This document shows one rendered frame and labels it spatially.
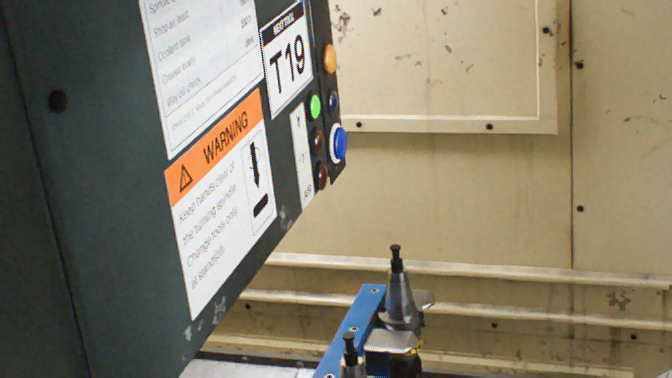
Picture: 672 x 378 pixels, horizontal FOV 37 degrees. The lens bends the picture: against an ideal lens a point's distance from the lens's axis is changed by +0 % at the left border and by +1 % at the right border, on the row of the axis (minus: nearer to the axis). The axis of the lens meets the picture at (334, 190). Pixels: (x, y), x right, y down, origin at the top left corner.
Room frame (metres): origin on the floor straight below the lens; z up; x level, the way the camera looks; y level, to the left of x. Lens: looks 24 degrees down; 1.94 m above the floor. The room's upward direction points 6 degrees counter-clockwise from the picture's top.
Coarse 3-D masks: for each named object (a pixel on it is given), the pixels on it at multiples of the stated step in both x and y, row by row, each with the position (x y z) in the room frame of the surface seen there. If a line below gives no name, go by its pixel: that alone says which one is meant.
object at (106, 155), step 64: (0, 0) 0.46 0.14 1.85; (64, 0) 0.50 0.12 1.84; (128, 0) 0.55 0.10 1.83; (256, 0) 0.72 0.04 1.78; (0, 64) 0.46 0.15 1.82; (64, 64) 0.49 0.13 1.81; (128, 64) 0.54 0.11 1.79; (0, 128) 0.46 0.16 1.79; (64, 128) 0.47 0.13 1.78; (128, 128) 0.53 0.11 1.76; (0, 192) 0.46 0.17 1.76; (64, 192) 0.46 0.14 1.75; (128, 192) 0.52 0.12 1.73; (0, 256) 0.46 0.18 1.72; (64, 256) 0.46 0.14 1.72; (128, 256) 0.50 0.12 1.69; (256, 256) 0.66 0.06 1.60; (0, 320) 0.47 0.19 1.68; (64, 320) 0.46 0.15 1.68; (128, 320) 0.49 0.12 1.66; (192, 320) 0.56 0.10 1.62
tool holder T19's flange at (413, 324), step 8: (416, 304) 1.20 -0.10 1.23; (384, 320) 1.17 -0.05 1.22; (392, 320) 1.16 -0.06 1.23; (408, 320) 1.16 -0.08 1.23; (416, 320) 1.16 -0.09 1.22; (424, 320) 1.19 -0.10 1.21; (384, 328) 1.17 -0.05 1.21; (392, 328) 1.16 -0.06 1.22; (400, 328) 1.15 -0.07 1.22; (408, 328) 1.15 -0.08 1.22; (416, 328) 1.16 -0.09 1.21; (416, 336) 1.16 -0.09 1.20
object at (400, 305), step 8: (392, 272) 1.18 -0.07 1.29; (400, 272) 1.17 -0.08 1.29; (392, 280) 1.17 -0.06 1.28; (400, 280) 1.17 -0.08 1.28; (408, 280) 1.18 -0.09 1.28; (392, 288) 1.17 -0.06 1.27; (400, 288) 1.17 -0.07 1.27; (408, 288) 1.17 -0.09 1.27; (392, 296) 1.17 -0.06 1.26; (400, 296) 1.17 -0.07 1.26; (408, 296) 1.17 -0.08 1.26; (392, 304) 1.17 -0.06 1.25; (400, 304) 1.17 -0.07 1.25; (408, 304) 1.17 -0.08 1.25; (384, 312) 1.18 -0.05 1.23; (392, 312) 1.17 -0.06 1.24; (400, 312) 1.16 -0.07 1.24; (408, 312) 1.17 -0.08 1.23; (416, 312) 1.18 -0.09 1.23; (400, 320) 1.16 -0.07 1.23
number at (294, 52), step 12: (300, 24) 0.80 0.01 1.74; (288, 36) 0.77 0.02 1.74; (300, 36) 0.79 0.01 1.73; (288, 48) 0.76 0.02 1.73; (300, 48) 0.79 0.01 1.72; (288, 60) 0.76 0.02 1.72; (300, 60) 0.79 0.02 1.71; (288, 72) 0.76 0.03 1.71; (300, 72) 0.78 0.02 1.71; (288, 84) 0.76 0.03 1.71
